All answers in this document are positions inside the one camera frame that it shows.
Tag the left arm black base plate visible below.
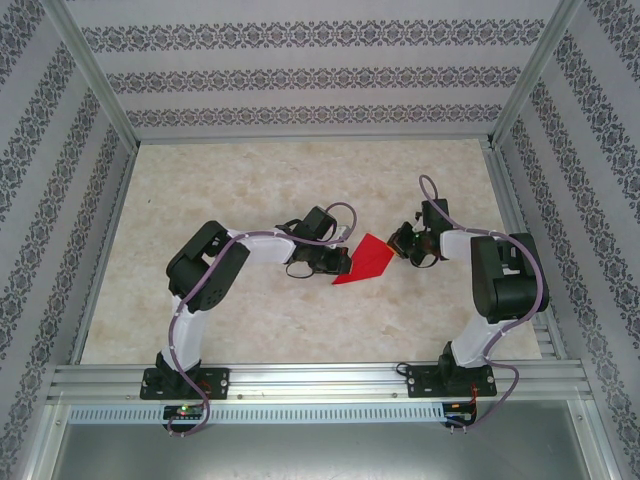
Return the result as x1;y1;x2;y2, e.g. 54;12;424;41
139;367;232;401

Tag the sheet metal tray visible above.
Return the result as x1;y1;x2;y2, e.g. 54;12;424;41
22;404;621;480

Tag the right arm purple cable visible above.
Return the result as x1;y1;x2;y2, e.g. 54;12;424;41
418;174;547;436

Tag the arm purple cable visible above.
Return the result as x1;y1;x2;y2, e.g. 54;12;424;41
418;174;547;436
167;201;359;439

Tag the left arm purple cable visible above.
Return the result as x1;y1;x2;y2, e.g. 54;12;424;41
167;201;359;439

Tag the red cloth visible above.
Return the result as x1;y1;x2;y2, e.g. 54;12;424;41
331;232;395;286

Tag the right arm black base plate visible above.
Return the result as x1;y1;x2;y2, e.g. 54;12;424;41
405;363;497;400

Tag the slotted cable duct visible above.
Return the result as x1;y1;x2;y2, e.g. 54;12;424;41
67;403;446;425

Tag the circuit board with red wires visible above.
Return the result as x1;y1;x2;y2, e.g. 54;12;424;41
444;399;479;424

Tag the aluminium mounting rail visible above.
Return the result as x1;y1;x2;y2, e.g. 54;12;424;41
47;362;594;405

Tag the aluminium frame post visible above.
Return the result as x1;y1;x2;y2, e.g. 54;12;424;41
42;0;141;149
487;0;586;149

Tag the circuit board with green light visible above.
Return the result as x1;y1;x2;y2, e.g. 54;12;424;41
163;403;207;420

